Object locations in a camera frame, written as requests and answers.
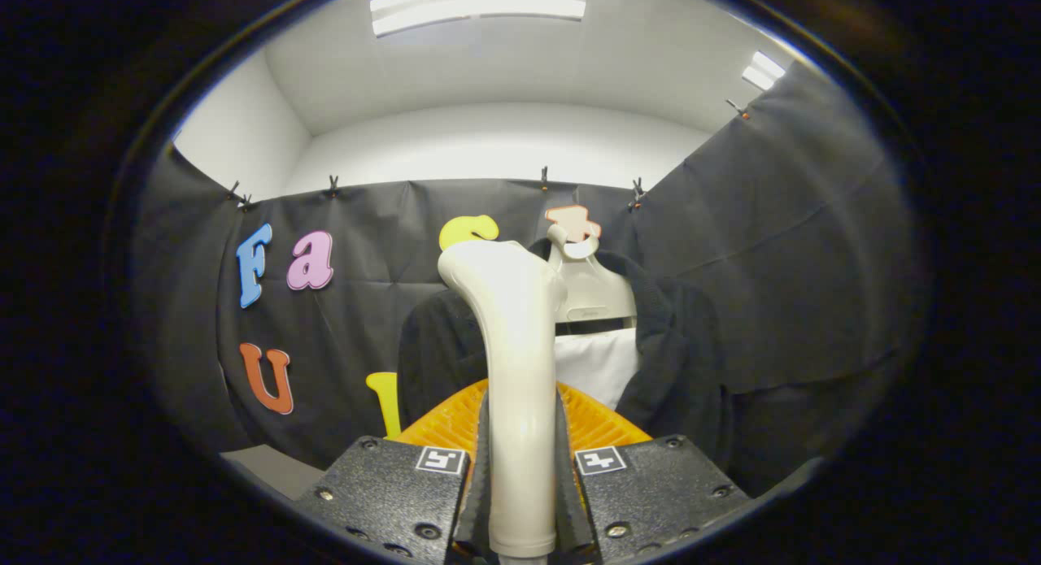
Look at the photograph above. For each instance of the black backdrop cloth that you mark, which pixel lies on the black backdrop cloth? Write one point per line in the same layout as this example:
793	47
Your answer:
813	264

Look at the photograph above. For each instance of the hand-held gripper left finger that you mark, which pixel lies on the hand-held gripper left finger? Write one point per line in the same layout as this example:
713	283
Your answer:
390	500

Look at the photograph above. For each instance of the white clothes hanger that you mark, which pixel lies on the white clothes hanger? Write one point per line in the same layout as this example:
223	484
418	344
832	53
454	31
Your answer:
590	293

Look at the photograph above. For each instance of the small ceiling light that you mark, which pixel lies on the small ceiling light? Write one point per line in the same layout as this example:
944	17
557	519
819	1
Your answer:
763	69

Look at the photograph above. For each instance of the black blazer jacket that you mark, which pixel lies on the black blazer jacket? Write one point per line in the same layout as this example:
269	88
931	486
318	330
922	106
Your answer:
675	362

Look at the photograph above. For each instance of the long ceiling light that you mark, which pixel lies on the long ceiling light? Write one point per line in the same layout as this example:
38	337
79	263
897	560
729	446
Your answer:
480	8

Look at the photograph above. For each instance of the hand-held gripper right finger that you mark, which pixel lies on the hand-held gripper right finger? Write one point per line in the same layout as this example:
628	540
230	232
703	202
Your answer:
651	500

